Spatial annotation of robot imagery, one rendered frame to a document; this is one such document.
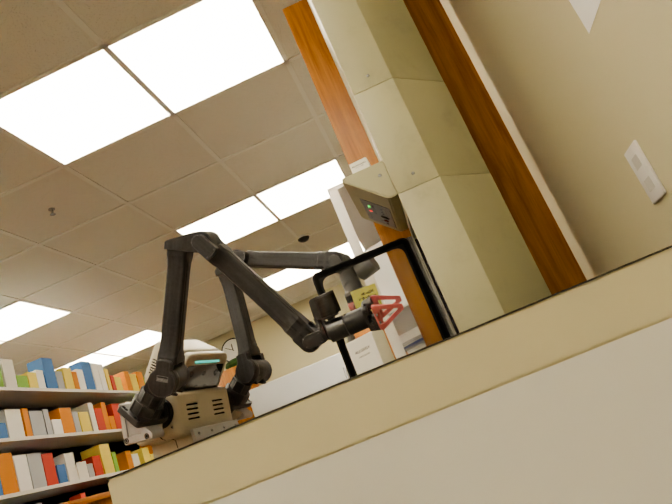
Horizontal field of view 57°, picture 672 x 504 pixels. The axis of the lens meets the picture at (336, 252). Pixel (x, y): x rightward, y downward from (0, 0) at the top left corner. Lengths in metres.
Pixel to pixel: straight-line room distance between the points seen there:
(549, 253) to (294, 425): 1.52
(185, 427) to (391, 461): 1.48
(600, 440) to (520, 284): 1.15
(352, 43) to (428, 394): 1.41
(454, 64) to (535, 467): 1.78
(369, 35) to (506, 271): 0.72
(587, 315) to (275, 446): 0.21
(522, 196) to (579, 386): 1.53
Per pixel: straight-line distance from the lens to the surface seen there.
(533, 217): 1.90
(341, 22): 1.77
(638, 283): 0.42
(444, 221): 1.50
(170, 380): 1.70
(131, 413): 1.77
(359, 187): 1.55
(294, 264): 2.00
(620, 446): 0.41
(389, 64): 1.69
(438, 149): 1.60
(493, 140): 1.98
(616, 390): 0.41
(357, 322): 1.57
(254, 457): 0.43
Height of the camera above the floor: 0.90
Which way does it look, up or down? 17 degrees up
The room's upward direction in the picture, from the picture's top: 22 degrees counter-clockwise
